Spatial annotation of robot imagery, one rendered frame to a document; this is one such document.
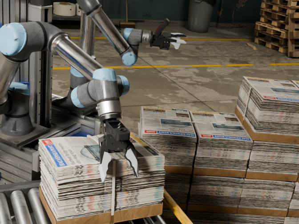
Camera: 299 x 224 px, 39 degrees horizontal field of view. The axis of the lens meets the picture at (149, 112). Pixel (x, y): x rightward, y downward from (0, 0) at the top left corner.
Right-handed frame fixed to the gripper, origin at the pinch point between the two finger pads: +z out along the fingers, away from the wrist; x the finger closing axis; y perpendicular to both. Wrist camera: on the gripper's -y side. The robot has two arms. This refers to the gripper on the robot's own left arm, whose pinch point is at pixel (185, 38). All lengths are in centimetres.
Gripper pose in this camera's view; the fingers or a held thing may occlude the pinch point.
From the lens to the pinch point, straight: 246.0
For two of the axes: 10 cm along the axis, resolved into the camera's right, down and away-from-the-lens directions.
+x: -0.6, 5.0, -8.7
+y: -1.1, 8.6, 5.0
